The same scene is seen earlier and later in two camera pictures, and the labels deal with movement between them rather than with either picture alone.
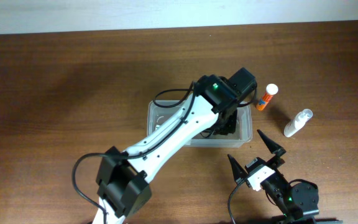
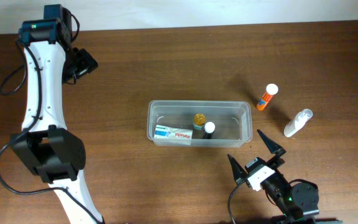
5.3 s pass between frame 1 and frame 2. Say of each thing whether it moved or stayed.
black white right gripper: stayed
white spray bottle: stayed
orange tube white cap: stayed
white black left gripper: moved
